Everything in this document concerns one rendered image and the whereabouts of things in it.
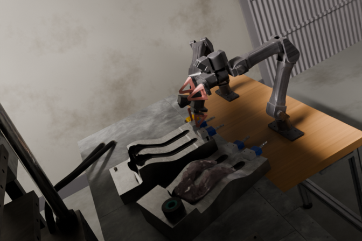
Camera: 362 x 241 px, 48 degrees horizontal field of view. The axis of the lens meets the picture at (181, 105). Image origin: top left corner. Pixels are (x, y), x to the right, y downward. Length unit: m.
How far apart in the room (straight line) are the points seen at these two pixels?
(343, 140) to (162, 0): 2.16
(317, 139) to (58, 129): 2.32
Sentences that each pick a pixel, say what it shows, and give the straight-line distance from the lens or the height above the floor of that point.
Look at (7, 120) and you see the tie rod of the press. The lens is 1.78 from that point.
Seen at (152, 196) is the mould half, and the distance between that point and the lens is 1.68.
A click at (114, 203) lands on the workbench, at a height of 0.80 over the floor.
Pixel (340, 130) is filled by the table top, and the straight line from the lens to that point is 1.88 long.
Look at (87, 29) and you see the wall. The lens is 3.39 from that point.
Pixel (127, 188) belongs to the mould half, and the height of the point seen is 0.86.
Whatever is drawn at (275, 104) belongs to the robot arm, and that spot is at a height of 0.97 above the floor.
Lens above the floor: 1.87
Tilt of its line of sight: 25 degrees down
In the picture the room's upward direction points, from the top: 22 degrees counter-clockwise
